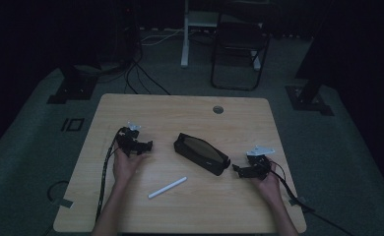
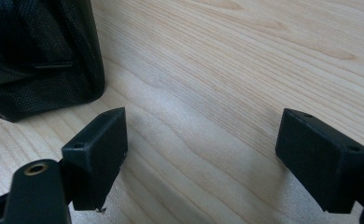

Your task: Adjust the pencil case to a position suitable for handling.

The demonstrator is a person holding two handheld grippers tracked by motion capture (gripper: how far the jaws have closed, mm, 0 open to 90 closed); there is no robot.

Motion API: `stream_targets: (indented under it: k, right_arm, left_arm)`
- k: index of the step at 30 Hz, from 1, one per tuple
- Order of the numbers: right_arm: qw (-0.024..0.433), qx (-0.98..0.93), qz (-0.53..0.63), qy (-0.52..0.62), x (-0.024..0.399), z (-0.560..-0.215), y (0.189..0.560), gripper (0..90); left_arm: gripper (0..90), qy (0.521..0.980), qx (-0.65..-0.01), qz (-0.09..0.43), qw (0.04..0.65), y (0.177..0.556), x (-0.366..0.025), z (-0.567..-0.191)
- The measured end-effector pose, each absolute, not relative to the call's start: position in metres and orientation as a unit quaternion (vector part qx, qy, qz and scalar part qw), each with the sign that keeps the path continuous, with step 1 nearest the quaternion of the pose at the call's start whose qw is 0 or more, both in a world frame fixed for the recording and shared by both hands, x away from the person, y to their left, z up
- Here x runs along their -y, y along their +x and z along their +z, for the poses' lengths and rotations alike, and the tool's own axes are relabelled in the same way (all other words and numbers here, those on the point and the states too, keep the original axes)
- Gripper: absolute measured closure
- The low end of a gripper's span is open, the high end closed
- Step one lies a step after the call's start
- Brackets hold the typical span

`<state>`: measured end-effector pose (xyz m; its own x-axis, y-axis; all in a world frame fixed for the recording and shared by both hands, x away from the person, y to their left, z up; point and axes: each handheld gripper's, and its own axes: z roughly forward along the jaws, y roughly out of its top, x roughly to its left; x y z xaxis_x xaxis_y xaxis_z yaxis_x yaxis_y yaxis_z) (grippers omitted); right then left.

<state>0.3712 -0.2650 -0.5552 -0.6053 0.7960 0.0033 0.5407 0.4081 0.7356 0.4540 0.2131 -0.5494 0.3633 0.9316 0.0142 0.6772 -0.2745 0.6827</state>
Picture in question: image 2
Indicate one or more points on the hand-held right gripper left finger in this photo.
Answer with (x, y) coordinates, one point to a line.
(97, 161)

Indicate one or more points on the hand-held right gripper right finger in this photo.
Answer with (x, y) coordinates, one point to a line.
(318, 161)

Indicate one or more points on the black fabric bag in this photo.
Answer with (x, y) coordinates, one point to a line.
(40, 59)

